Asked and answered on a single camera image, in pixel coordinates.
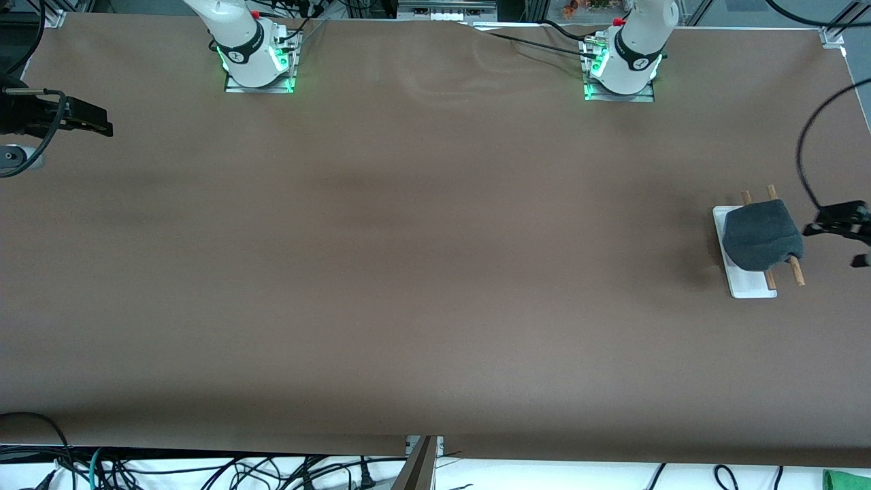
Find grey and pink towel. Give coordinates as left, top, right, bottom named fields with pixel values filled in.
left=721, top=198, right=805, bottom=272

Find white rack with wooden rods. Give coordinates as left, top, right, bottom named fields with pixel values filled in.
left=712, top=184, right=806, bottom=299

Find green cloth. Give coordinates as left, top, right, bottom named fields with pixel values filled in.
left=822, top=468, right=871, bottom=490

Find silver metal box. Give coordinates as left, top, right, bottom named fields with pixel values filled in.
left=397, top=0, right=499, bottom=22

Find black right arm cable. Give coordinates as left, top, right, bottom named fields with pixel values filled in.
left=0, top=0, right=69, bottom=179

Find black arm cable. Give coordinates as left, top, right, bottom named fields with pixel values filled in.
left=0, top=0, right=69, bottom=179
left=796, top=80, right=871, bottom=210

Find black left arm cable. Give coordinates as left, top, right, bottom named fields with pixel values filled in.
left=796, top=80, right=871, bottom=210

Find aluminium frame corner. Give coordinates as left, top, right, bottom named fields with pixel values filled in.
left=37, top=0, right=69, bottom=29
left=820, top=0, right=871, bottom=50

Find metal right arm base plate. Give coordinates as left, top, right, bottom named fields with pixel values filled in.
left=225, top=29, right=300, bottom=94

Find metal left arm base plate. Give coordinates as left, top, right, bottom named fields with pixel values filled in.
left=582, top=37, right=657, bottom=103

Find black looped floor cable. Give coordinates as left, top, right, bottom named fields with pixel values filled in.
left=0, top=410, right=73, bottom=472

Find black cable on table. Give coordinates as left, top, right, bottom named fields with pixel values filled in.
left=476, top=19, right=603, bottom=62

